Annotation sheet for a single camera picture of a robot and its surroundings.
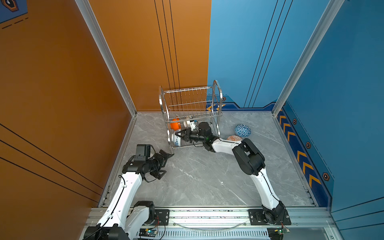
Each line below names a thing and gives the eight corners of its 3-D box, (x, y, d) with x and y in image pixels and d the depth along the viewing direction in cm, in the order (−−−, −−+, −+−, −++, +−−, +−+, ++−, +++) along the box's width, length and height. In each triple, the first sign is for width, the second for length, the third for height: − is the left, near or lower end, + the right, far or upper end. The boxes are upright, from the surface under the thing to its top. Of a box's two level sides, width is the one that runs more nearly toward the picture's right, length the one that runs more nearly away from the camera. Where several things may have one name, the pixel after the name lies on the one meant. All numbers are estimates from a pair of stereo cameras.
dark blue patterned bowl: (236, 137, 107) (237, 132, 103) (234, 129, 112) (235, 124, 108) (249, 137, 107) (251, 132, 103) (247, 129, 112) (249, 124, 108)
